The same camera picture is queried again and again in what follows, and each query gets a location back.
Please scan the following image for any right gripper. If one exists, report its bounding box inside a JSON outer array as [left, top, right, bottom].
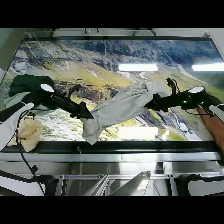
[[144, 93, 166, 112]]

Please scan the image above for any grey shirt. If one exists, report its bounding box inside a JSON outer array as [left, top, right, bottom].
[[81, 79, 171, 146]]

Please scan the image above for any dark green garment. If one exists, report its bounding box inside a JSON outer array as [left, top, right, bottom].
[[8, 74, 55, 98]]

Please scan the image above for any brown garment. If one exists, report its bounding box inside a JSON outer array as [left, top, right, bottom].
[[195, 106, 224, 164]]

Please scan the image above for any cream garment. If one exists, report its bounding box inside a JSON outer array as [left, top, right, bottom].
[[8, 118, 44, 153]]

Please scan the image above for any silver frame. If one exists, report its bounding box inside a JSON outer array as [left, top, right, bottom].
[[0, 151, 224, 197]]

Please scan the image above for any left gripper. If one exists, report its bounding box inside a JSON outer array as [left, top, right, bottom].
[[69, 101, 95, 121]]

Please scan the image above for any black cable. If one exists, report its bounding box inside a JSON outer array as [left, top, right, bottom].
[[15, 110, 46, 197]]

